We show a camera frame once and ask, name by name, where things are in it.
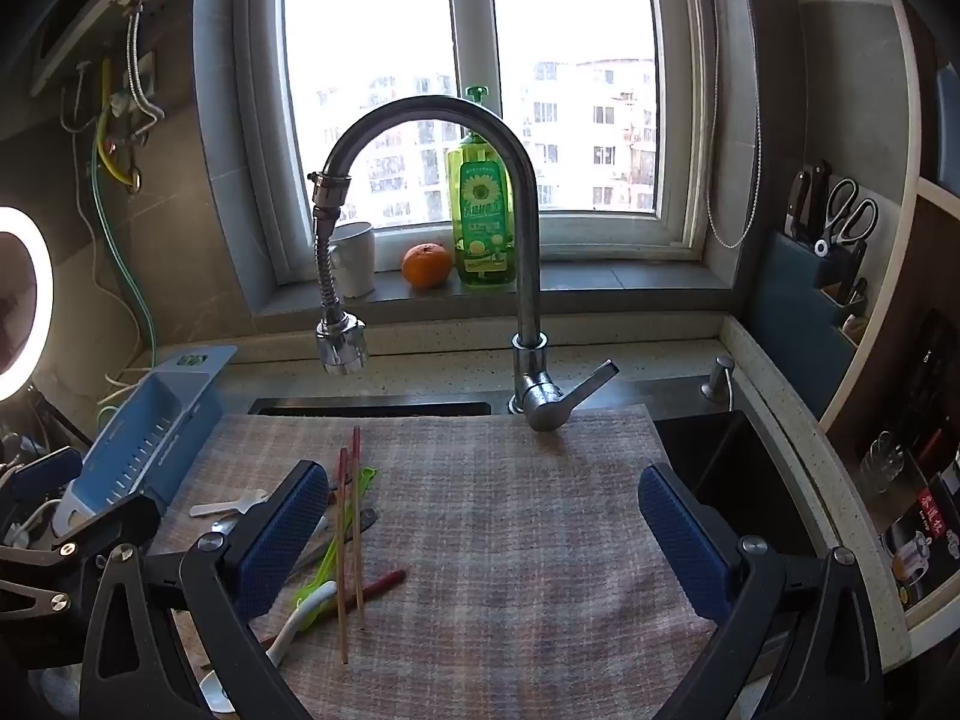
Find bead chain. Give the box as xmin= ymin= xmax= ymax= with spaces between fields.
xmin=706 ymin=11 xmax=764 ymax=250

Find green plastic utensil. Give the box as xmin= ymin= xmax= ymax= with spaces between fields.
xmin=292 ymin=467 xmax=377 ymax=612

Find green dish soap bottle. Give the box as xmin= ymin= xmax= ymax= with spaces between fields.
xmin=446 ymin=86 xmax=518 ymax=288

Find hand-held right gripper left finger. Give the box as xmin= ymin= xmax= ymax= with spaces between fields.
xmin=79 ymin=460 xmax=331 ymax=720

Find kitchen scissors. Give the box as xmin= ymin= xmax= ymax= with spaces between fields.
xmin=814 ymin=178 xmax=879 ymax=258

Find dark-handled knife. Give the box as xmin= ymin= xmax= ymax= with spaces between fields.
xmin=784 ymin=169 xmax=812 ymax=239
xmin=805 ymin=160 xmax=833 ymax=242

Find plaid cloth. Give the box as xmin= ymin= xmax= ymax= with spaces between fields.
xmin=150 ymin=405 xmax=721 ymax=720

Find red-ended wooden chopstick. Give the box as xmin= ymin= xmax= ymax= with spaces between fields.
xmin=257 ymin=570 xmax=407 ymax=650
xmin=338 ymin=448 xmax=350 ymax=665
xmin=352 ymin=426 xmax=367 ymax=629

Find yellow hose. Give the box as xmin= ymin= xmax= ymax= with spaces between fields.
xmin=94 ymin=58 xmax=145 ymax=190

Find blue drain basket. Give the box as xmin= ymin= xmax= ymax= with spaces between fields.
xmin=56 ymin=345 xmax=239 ymax=541

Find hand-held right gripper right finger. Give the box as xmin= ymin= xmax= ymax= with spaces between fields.
xmin=637 ymin=463 xmax=886 ymax=720

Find printed kettle box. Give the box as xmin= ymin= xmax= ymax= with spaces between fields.
xmin=879 ymin=491 xmax=960 ymax=612

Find chrome soap dispenser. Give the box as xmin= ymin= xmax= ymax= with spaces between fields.
xmin=700 ymin=356 xmax=737 ymax=401

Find green hose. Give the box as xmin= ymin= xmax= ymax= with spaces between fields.
xmin=88 ymin=127 xmax=160 ymax=421

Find drinking glasses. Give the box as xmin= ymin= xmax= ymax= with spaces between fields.
xmin=858 ymin=431 xmax=910 ymax=497

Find black kitchen sink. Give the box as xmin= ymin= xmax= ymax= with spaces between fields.
xmin=247 ymin=379 xmax=835 ymax=578

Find blue knife holder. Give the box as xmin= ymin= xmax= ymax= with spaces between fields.
xmin=748 ymin=229 xmax=871 ymax=385

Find chrome kitchen faucet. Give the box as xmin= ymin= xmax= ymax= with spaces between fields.
xmin=310 ymin=95 xmax=620 ymax=433

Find water heater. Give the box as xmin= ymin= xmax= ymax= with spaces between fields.
xmin=30 ymin=0 xmax=200 ymax=96

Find orange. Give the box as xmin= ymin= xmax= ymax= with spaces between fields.
xmin=402 ymin=242 xmax=455 ymax=290

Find metal flexible hose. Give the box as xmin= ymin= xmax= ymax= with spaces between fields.
xmin=124 ymin=6 xmax=167 ymax=125

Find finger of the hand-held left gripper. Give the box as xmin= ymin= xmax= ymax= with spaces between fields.
xmin=0 ymin=446 xmax=85 ymax=511
xmin=0 ymin=493 xmax=162 ymax=620

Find white cable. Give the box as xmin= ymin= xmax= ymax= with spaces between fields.
xmin=73 ymin=67 xmax=147 ymax=406

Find window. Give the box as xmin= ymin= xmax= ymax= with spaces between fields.
xmin=232 ymin=0 xmax=725 ymax=287

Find white mug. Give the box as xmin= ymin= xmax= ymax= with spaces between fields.
xmin=328 ymin=222 xmax=377 ymax=299

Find ring light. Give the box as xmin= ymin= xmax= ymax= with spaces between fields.
xmin=0 ymin=206 xmax=56 ymax=403

